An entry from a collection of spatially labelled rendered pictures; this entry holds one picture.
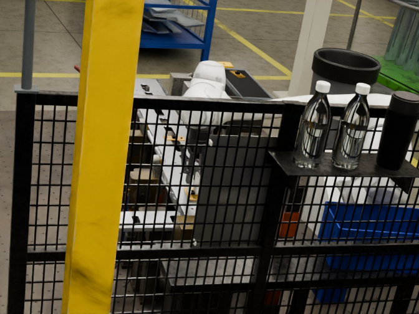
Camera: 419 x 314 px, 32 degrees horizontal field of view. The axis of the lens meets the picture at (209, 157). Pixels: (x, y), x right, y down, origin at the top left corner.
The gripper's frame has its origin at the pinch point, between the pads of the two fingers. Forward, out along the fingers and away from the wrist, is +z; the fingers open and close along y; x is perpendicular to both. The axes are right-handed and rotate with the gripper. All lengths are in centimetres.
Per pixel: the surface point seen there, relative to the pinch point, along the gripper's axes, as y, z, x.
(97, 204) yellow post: -43, -30, -68
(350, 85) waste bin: 189, 46, 245
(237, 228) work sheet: -5, -15, -55
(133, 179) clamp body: -19.6, 0.1, 2.9
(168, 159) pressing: -1.7, 4.5, 27.8
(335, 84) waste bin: 179, 47, 250
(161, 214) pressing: -12.9, 4.6, -12.6
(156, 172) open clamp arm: -11.7, -1.8, 3.8
